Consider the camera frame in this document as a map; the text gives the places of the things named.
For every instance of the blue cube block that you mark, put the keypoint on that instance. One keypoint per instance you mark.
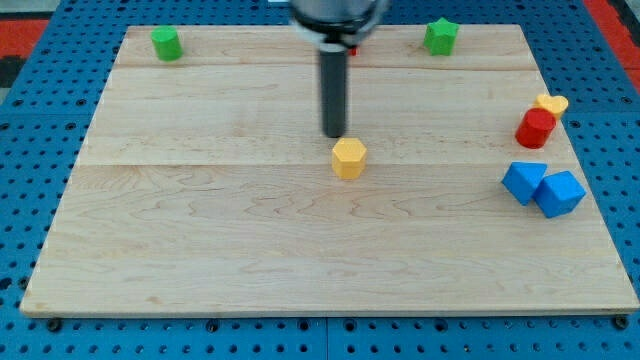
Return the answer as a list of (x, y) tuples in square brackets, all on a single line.
[(559, 194)]

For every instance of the yellow heart block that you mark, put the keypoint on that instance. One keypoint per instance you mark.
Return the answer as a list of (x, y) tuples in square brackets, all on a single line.
[(555, 104)]

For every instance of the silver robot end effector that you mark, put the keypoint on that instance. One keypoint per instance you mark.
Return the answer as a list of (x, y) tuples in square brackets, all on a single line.
[(336, 23)]

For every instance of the green cylinder block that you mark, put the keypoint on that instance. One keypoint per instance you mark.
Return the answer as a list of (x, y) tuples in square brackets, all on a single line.
[(166, 43)]

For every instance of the red cylinder block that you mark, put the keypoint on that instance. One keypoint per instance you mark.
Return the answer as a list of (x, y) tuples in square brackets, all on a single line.
[(535, 128)]

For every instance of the wooden board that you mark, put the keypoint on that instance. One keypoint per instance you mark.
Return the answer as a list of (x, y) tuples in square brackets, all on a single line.
[(204, 188)]

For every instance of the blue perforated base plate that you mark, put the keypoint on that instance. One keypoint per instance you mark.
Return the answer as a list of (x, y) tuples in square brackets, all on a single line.
[(49, 107)]

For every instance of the yellow hexagon block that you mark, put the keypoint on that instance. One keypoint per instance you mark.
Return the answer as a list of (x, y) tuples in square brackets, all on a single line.
[(349, 158)]

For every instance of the green star block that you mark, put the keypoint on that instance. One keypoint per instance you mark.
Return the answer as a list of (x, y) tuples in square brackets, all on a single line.
[(440, 37)]

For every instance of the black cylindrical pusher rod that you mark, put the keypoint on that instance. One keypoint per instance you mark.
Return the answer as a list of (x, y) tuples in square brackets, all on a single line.
[(333, 87)]

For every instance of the blue triangle block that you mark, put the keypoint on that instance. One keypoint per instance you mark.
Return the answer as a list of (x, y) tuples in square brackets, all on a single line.
[(522, 180)]

